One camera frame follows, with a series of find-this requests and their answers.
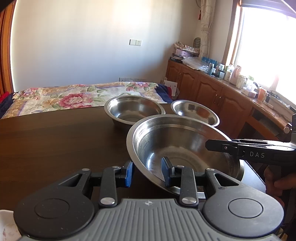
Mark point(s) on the woven hand fan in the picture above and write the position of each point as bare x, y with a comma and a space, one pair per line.
197, 42

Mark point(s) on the small stainless steel bowl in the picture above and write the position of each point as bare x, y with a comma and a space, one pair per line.
192, 111

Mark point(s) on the wooden cabinet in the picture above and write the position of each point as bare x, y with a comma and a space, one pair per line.
208, 92

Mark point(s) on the pink container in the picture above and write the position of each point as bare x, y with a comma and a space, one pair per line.
237, 74

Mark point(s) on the person's right hand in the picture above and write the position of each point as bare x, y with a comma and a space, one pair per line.
274, 183

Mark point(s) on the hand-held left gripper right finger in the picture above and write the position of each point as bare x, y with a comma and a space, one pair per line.
166, 171

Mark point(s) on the blue boxes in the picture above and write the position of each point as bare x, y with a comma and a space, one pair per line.
208, 60

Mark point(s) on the red knit garment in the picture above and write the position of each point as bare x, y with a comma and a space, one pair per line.
4, 96

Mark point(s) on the large stainless steel bowl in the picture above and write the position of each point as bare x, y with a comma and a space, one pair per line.
185, 143

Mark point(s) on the white wall switch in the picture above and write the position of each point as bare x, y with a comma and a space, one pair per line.
135, 42

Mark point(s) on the orange container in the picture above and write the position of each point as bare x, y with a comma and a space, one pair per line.
262, 94

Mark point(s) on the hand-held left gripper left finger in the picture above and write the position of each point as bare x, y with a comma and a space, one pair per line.
129, 173

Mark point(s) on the bright window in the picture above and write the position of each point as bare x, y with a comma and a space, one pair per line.
266, 51

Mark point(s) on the medium stainless steel bowl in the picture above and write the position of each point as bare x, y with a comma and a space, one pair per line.
131, 109

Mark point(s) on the white bottle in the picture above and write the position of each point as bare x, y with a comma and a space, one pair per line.
228, 74

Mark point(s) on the wall socket strip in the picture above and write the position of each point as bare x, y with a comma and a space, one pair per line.
131, 79

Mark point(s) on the navy garment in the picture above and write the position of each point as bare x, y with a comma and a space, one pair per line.
5, 109

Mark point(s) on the dark blue towel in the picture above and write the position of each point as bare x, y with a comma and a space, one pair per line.
163, 93

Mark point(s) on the wooden louvred wardrobe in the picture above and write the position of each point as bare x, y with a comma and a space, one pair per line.
5, 58

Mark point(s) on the green-capped bottle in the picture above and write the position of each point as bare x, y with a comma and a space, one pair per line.
250, 82

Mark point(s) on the white floral rectangular plate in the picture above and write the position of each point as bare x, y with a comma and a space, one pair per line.
7, 227

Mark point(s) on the cream jar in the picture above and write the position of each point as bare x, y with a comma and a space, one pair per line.
241, 82

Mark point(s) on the tissue box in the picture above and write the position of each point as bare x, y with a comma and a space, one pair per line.
249, 92

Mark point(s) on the floral blanket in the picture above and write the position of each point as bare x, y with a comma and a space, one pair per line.
69, 99

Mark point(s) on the pile of newspapers and boxes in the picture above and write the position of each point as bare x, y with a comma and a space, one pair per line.
185, 49

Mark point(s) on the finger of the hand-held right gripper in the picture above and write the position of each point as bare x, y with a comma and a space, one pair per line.
217, 145
254, 141

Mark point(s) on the clear plastic bags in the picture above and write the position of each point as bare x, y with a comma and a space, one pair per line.
194, 63

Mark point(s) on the grey roller blind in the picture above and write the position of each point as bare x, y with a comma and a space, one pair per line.
259, 2

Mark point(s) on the cream patterned curtain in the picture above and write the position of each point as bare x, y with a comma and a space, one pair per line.
207, 30

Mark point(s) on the white paper bag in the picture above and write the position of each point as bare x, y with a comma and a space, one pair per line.
170, 87

